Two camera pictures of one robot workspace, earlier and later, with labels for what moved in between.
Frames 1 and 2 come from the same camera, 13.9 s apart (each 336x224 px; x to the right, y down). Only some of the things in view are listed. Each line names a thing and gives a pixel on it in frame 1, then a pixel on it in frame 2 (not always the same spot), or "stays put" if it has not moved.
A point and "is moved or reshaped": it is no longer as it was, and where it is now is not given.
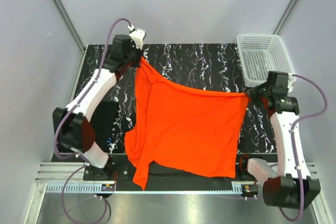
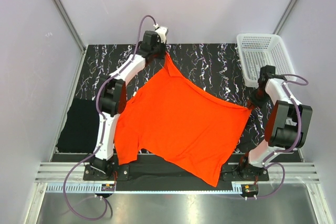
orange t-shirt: x=182 y=129 is moved or reshaped
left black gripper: x=136 y=64 -> x=163 y=46
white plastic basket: x=259 y=54 stays put
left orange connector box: x=108 y=187 stays put
